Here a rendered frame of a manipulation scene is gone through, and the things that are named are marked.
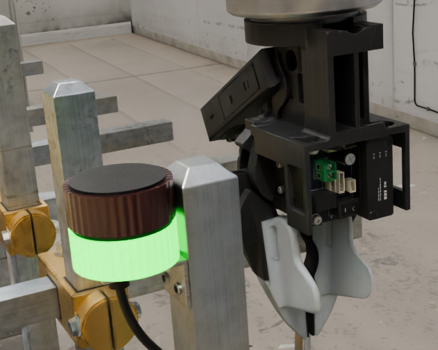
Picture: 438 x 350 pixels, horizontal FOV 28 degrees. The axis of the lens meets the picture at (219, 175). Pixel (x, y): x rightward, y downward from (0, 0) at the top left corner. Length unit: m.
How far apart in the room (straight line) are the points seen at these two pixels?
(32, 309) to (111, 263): 0.34
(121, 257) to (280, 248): 0.12
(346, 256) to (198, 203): 0.12
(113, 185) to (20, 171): 0.51
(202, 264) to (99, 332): 0.26
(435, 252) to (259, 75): 2.81
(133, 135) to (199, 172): 0.84
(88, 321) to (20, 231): 0.25
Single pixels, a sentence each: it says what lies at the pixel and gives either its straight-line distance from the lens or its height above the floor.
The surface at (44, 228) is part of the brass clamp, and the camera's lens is 0.97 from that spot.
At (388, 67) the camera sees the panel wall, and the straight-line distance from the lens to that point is 5.11.
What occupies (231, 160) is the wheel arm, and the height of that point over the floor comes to 0.96.
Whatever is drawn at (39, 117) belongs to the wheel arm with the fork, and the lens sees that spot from 1.54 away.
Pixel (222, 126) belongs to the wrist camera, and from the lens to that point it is 0.58.
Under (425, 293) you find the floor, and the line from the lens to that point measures 2.98.
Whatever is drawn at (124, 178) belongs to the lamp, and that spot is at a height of 1.14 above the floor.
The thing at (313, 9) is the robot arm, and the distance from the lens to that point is 0.47.
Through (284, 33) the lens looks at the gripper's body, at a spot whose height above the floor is 1.21.
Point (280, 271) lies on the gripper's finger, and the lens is 0.55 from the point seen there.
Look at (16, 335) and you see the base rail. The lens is 1.31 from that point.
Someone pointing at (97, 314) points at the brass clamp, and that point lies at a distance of 0.74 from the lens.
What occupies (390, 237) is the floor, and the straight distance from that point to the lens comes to 3.44.
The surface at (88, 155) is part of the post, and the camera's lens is 0.72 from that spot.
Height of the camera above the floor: 1.28
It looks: 17 degrees down
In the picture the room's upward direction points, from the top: 4 degrees counter-clockwise
